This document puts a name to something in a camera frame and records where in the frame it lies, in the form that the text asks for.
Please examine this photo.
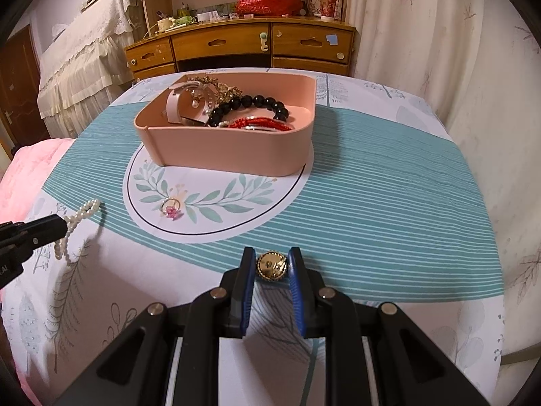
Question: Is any white pearl necklace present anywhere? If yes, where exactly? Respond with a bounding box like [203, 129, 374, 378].
[53, 198, 103, 266]

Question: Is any round gold brooch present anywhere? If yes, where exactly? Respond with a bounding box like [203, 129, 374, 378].
[256, 251, 287, 281]

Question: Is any gold leaf necklace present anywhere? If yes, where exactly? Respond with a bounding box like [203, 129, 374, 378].
[191, 74, 244, 105]

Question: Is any pink blanket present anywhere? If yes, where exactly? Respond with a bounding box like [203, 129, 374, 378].
[0, 138, 75, 223]

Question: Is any brown wooden door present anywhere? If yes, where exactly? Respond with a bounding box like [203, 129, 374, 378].
[1, 26, 50, 147]

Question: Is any floral teal bedspread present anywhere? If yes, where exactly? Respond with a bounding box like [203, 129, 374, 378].
[2, 74, 504, 405]

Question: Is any white lace cover cloth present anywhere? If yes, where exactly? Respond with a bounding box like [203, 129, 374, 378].
[37, 0, 145, 138]

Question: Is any pink plastic tray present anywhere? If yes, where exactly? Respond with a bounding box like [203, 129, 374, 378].
[134, 71, 316, 177]

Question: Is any wooden desk with drawers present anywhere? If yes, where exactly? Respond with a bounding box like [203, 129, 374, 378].
[125, 17, 357, 80]

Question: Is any white floral curtain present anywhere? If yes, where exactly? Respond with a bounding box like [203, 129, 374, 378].
[344, 0, 541, 373]

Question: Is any red patterned cup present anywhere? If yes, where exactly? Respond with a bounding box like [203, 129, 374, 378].
[320, 0, 337, 21]

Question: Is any silver ring red stone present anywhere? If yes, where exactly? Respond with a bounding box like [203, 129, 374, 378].
[160, 198, 183, 221]

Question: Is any red string bracelet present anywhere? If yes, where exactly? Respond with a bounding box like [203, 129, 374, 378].
[227, 115, 293, 133]

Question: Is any black bead bracelet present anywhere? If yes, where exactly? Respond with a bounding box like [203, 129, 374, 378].
[206, 93, 291, 129]

